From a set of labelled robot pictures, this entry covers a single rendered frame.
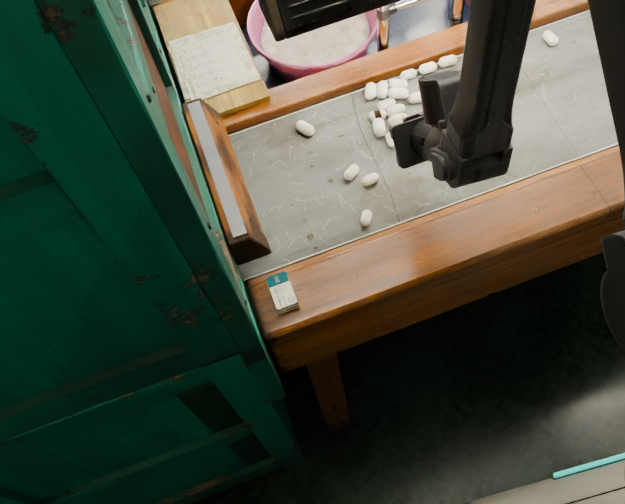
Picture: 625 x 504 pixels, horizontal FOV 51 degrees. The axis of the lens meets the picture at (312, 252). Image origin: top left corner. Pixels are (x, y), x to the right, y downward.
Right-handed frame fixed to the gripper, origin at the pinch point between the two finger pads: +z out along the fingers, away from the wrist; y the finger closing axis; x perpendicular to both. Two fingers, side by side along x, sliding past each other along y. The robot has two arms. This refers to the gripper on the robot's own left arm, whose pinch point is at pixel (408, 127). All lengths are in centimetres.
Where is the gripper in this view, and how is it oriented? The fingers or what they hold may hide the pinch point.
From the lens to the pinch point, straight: 106.2
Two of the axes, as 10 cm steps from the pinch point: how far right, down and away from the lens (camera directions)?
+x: 2.9, 8.8, 3.8
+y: -9.4, 3.4, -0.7
